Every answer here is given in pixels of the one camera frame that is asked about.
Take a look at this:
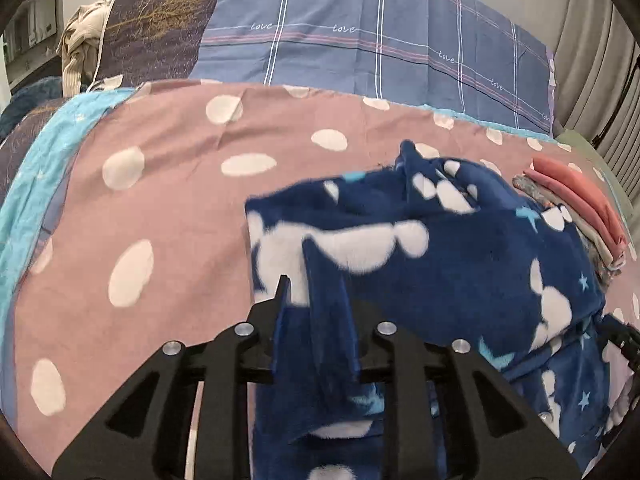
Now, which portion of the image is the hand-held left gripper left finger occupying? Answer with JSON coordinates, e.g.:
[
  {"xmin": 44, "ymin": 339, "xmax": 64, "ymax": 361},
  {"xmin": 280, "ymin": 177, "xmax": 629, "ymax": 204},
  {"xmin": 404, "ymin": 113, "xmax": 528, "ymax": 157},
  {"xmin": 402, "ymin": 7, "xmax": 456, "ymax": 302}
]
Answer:
[{"xmin": 52, "ymin": 275, "xmax": 292, "ymax": 480}]

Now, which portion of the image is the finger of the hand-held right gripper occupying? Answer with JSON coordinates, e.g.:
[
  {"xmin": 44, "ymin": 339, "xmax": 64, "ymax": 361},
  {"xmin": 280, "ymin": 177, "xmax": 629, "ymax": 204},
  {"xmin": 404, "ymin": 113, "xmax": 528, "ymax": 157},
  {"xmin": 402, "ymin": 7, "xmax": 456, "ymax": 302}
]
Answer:
[{"xmin": 596, "ymin": 312, "xmax": 640, "ymax": 367}]

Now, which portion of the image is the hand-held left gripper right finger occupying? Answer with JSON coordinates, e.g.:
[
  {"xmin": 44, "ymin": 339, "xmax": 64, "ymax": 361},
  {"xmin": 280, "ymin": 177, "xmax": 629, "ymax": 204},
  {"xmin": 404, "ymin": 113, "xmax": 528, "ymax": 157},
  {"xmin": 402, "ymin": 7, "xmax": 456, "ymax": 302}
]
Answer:
[{"xmin": 351, "ymin": 300, "xmax": 584, "ymax": 480}]

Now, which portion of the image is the navy star print fleece garment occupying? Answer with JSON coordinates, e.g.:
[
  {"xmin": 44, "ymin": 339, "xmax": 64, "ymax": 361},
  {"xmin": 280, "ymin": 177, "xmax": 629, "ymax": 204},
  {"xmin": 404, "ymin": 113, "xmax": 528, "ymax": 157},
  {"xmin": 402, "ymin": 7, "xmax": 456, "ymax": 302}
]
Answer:
[{"xmin": 244, "ymin": 140, "xmax": 626, "ymax": 480}]

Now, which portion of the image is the beige clothes pile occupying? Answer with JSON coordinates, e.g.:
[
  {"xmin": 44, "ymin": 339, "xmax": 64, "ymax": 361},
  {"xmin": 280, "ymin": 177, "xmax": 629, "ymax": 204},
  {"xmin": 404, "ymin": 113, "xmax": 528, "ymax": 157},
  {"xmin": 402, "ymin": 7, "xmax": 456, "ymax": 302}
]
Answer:
[{"xmin": 57, "ymin": 0, "xmax": 117, "ymax": 98}]

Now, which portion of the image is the beige folded garment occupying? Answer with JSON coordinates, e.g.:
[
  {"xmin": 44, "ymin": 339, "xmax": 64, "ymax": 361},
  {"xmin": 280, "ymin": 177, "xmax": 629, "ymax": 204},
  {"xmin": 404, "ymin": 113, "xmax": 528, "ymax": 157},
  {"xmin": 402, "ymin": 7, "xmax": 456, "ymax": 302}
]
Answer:
[{"xmin": 562, "ymin": 204, "xmax": 626, "ymax": 272}]

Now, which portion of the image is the coral folded garment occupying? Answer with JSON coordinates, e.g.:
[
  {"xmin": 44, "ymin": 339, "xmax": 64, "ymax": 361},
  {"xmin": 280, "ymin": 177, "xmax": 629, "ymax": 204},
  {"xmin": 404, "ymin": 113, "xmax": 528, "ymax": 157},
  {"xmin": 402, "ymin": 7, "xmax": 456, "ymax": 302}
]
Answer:
[{"xmin": 531, "ymin": 156, "xmax": 629, "ymax": 261}]

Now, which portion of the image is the pink polka dot bedsheet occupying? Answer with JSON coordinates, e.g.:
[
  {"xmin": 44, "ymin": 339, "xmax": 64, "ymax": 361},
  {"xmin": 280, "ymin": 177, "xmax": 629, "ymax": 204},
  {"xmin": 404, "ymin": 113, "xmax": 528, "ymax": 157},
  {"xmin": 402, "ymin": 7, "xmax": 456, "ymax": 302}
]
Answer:
[{"xmin": 0, "ymin": 79, "xmax": 640, "ymax": 476}]

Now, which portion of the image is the light blue blanket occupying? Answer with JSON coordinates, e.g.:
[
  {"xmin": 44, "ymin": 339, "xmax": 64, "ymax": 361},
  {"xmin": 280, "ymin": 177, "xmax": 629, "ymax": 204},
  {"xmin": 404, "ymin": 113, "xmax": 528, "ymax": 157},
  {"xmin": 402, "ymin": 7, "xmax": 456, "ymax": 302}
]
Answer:
[{"xmin": 0, "ymin": 87, "xmax": 137, "ymax": 311}]

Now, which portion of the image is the blue plaid quilt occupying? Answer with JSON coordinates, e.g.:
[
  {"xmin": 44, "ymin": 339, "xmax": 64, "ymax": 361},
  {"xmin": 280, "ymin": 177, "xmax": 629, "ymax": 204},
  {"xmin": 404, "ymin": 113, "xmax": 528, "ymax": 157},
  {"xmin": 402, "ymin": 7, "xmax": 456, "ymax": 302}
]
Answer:
[{"xmin": 192, "ymin": 0, "xmax": 558, "ymax": 136}]

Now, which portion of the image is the grey curtain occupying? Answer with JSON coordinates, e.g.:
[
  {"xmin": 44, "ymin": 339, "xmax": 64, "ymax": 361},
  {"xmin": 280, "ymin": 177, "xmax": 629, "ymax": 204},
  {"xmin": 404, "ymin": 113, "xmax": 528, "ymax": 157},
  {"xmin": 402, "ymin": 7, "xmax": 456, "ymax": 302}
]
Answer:
[{"xmin": 550, "ymin": 0, "xmax": 640, "ymax": 181}]

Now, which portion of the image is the dark floral pillow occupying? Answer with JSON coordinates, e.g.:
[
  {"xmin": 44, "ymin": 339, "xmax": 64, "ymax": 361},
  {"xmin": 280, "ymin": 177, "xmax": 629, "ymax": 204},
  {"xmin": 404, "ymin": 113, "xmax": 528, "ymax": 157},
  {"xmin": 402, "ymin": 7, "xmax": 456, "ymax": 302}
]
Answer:
[{"xmin": 92, "ymin": 0, "xmax": 226, "ymax": 92}]

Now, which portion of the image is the dark teal fuzzy blanket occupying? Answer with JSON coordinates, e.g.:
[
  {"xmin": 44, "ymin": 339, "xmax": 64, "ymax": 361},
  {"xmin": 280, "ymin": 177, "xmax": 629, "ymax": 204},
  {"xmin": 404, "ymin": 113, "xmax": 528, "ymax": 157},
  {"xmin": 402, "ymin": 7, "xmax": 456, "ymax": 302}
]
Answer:
[{"xmin": 0, "ymin": 76, "xmax": 67, "ymax": 138}]

